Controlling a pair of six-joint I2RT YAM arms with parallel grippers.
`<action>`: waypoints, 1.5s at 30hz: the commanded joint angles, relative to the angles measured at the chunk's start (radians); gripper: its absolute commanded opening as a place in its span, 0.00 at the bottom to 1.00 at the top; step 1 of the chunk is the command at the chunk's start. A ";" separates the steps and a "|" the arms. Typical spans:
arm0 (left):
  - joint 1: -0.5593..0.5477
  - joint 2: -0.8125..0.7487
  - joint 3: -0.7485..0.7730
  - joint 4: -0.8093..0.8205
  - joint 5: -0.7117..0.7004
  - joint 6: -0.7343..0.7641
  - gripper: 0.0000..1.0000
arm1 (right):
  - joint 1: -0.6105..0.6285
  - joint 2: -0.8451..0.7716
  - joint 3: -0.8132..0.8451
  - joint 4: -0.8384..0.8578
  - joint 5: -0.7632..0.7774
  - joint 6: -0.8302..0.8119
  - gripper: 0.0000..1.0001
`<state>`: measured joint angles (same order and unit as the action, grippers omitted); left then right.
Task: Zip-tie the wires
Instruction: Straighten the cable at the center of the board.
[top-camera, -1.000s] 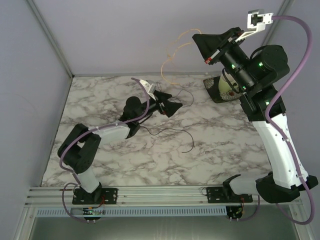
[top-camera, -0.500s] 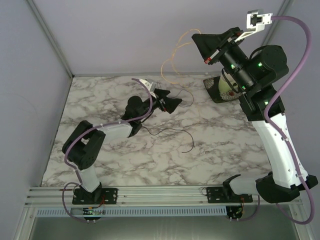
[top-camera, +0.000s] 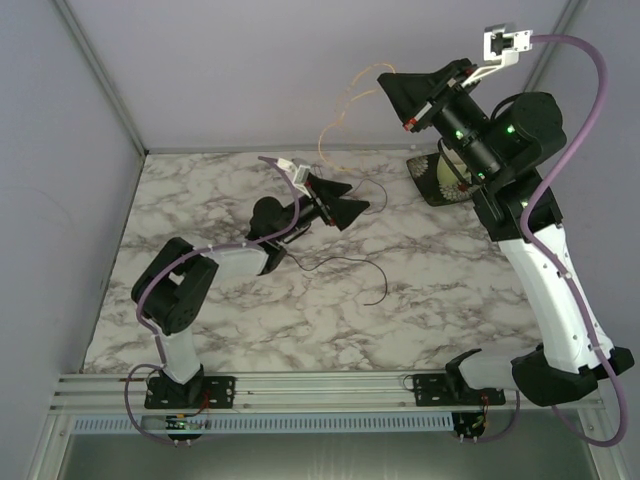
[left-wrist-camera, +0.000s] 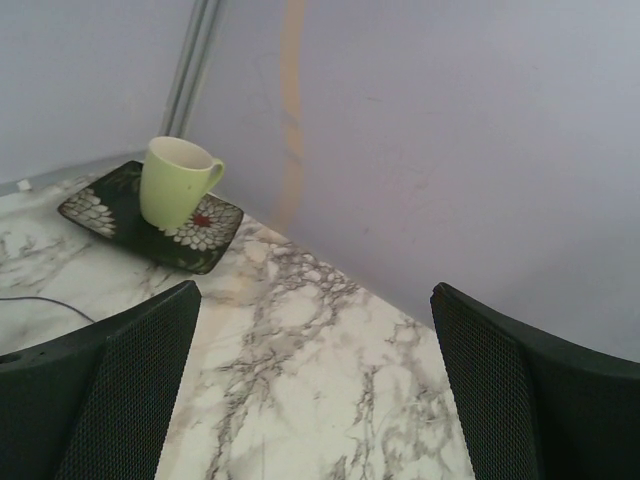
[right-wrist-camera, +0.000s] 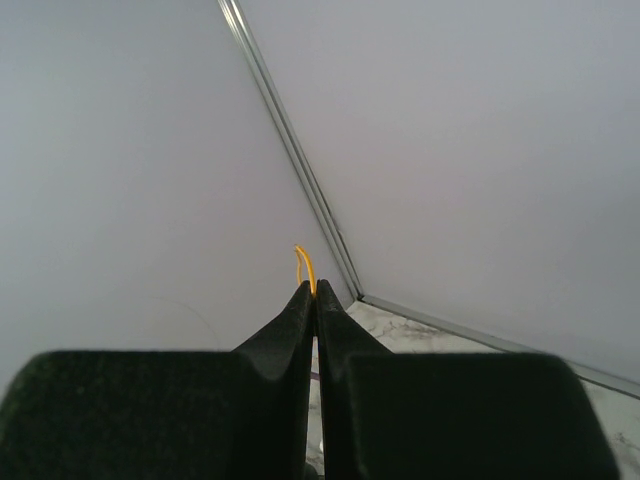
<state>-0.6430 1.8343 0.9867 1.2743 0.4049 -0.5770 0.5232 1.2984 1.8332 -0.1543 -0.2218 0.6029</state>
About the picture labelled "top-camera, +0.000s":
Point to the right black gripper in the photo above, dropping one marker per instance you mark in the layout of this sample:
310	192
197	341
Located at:
420	97

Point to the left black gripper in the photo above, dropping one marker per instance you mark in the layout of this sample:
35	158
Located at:
342	212

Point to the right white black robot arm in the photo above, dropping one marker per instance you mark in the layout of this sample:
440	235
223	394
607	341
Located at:
501	154

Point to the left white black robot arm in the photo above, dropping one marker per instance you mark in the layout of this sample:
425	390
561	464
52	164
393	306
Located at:
173	288

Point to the black floral square plate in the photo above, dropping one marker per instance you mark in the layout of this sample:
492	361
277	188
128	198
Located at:
436	183

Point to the light green mug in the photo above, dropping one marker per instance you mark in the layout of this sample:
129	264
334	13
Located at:
450	169

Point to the right black circuit board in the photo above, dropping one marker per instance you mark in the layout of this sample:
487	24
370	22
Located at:
469	427

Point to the left green circuit board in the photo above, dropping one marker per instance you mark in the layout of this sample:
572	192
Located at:
183	423

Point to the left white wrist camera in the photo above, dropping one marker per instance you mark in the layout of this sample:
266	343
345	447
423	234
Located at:
298	173

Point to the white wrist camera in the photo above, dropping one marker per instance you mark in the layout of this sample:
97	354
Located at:
502	46
298	173

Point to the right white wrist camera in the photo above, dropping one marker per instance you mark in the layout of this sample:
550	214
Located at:
502	46

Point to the right aluminium frame post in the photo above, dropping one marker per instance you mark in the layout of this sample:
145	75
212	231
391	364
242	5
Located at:
569	15

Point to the aluminium frame post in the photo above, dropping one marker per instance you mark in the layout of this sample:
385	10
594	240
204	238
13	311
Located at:
569	15
101	74

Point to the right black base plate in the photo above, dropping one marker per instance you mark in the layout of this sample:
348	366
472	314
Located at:
442	389

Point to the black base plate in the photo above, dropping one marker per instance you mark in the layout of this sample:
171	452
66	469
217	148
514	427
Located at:
442	389
208	392

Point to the blue slotted cable duct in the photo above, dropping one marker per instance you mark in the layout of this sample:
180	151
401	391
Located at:
375	422

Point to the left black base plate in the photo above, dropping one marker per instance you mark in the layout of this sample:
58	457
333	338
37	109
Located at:
208	392

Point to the left aluminium frame post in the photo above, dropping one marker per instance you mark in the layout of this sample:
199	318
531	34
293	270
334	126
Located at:
101	74

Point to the aluminium front rail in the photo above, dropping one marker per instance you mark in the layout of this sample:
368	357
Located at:
279	392

